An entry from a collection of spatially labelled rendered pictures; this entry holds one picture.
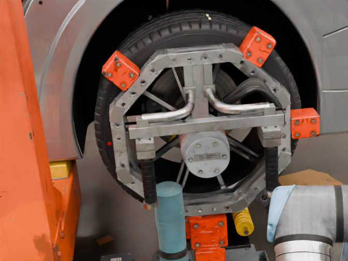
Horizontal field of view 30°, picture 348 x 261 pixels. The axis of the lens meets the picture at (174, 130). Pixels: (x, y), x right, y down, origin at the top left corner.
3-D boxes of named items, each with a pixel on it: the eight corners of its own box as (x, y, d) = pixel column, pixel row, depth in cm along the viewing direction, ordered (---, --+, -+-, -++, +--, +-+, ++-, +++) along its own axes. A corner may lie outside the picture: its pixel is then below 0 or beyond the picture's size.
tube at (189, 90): (196, 98, 192) (193, 63, 188) (202, 122, 174) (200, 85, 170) (136, 103, 191) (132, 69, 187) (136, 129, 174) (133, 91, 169)
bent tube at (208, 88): (262, 91, 192) (261, 57, 188) (275, 115, 175) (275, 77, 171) (203, 97, 192) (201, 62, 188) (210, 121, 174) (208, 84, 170)
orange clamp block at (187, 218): (179, 203, 213) (177, 227, 217) (182, 215, 206) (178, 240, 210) (201, 204, 214) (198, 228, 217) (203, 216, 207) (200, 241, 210)
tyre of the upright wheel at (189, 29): (324, 73, 225) (165, -33, 207) (345, 96, 203) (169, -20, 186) (216, 215, 244) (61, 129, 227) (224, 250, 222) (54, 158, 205)
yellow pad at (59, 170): (72, 160, 229) (70, 147, 227) (69, 178, 216) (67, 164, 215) (33, 164, 229) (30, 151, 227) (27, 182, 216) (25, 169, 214)
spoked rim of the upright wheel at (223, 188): (293, 80, 225) (172, 1, 212) (310, 103, 204) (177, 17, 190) (211, 190, 240) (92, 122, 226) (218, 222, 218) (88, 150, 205)
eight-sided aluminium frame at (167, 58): (287, 197, 214) (285, 36, 192) (292, 207, 208) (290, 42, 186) (122, 214, 212) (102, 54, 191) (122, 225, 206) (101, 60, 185)
